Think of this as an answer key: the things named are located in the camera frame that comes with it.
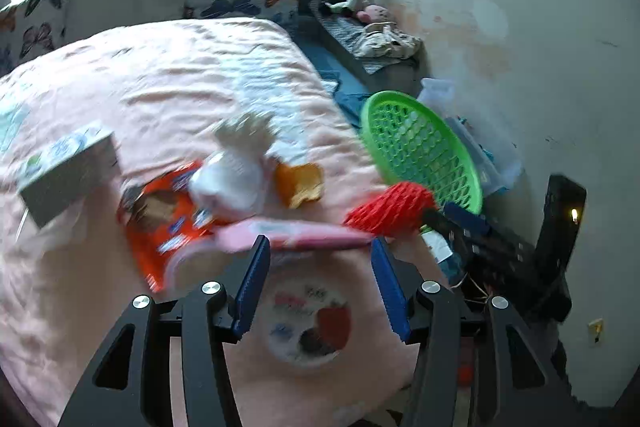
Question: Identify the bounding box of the red foam fruit net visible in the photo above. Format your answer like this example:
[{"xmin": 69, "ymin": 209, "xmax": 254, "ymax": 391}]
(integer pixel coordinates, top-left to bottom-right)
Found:
[{"xmin": 343, "ymin": 181, "xmax": 439, "ymax": 237}]

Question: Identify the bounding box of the pink plastic packet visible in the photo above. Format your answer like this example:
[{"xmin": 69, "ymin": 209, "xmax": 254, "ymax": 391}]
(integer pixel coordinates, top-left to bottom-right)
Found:
[{"xmin": 213, "ymin": 218, "xmax": 374, "ymax": 254}]

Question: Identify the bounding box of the clear plastic storage bin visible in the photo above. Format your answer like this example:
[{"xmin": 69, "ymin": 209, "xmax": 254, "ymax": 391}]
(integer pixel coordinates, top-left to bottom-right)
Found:
[{"xmin": 418, "ymin": 77, "xmax": 523, "ymax": 197}]

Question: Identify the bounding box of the green plastic mesh basket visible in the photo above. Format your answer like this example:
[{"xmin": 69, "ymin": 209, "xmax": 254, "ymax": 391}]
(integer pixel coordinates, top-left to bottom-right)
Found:
[{"xmin": 360, "ymin": 91, "xmax": 483, "ymax": 215}]

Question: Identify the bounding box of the orange snack wrapper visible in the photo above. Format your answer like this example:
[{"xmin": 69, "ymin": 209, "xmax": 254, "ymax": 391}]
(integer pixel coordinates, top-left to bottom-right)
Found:
[{"xmin": 116, "ymin": 160, "xmax": 226, "ymax": 294}]

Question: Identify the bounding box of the orange peel piece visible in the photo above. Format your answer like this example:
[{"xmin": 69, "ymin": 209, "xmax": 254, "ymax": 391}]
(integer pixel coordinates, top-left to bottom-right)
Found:
[{"xmin": 273, "ymin": 162, "xmax": 324, "ymax": 209}]

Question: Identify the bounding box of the round fruit print lid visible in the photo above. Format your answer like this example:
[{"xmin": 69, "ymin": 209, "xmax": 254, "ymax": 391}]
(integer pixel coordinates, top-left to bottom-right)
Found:
[{"xmin": 259, "ymin": 279, "xmax": 352, "ymax": 371}]

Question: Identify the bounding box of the crumpled patterned cloth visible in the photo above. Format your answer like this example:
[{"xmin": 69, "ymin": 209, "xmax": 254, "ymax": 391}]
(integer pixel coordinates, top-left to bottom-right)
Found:
[{"xmin": 352, "ymin": 22, "xmax": 422, "ymax": 60}]

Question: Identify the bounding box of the green white carton box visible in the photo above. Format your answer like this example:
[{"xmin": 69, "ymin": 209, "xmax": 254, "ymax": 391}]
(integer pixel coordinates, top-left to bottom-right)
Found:
[{"xmin": 17, "ymin": 121, "xmax": 120, "ymax": 229}]

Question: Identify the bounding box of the white crumpled plastic bag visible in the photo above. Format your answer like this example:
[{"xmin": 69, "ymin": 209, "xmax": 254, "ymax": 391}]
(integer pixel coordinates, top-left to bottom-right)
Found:
[{"xmin": 188, "ymin": 148, "xmax": 267, "ymax": 222}]

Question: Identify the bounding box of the pink plush toy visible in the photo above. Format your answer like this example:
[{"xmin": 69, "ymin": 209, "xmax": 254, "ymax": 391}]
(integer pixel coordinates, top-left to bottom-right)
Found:
[{"xmin": 355, "ymin": 4, "xmax": 394, "ymax": 26}]

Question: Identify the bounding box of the pink towel table cover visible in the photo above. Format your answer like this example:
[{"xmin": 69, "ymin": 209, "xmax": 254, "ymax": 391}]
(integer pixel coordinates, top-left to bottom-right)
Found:
[{"xmin": 1, "ymin": 18, "xmax": 418, "ymax": 426}]

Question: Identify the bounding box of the blue blanket on sofa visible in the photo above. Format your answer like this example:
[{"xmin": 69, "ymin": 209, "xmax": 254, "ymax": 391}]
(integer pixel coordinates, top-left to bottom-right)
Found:
[{"xmin": 293, "ymin": 0, "xmax": 371, "ymax": 132}]

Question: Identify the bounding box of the left butterfly print cushion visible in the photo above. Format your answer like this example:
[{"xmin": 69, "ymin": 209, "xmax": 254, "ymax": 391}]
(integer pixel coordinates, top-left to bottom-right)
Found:
[{"xmin": 0, "ymin": 0, "xmax": 66, "ymax": 76}]

